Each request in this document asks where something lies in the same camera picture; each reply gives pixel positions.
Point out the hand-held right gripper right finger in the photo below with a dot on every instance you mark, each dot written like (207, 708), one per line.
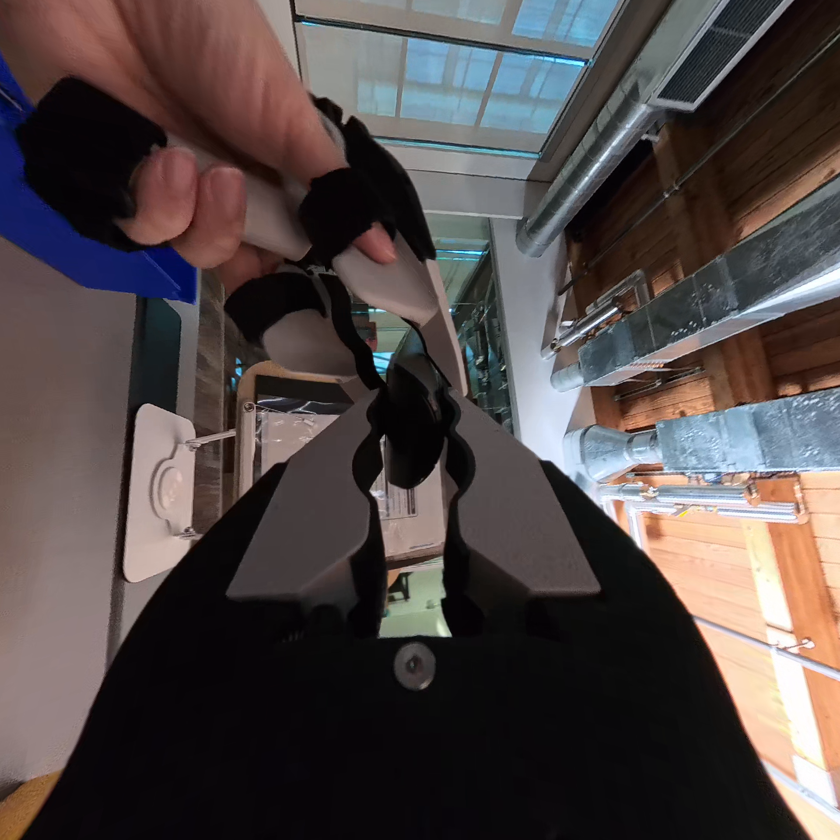
(525, 538)

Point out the person's left hand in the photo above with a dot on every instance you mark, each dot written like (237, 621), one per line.
(197, 79)

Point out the instruction sheet display board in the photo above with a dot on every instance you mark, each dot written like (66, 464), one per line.
(289, 394)

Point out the cluster of silver ducts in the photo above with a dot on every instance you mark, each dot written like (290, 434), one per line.
(722, 282)

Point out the large paned window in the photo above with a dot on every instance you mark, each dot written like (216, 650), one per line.
(459, 79)

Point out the blue plastic bin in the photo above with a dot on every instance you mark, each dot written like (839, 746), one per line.
(79, 262)

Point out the glass partition panel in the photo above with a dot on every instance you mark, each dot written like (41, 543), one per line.
(485, 341)

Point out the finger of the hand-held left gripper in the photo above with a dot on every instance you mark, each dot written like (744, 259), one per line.
(449, 341)
(358, 341)

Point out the silver ventilation duct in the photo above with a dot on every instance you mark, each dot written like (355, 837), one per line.
(590, 170)

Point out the white board stand base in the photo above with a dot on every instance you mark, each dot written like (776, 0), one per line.
(151, 538)

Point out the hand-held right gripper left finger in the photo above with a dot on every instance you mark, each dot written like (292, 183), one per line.
(302, 538)

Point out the black remote control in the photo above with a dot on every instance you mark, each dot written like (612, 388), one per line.
(410, 446)

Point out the white air vent box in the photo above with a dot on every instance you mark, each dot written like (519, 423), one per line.
(715, 52)

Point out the black table mat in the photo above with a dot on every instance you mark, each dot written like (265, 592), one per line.
(157, 354)

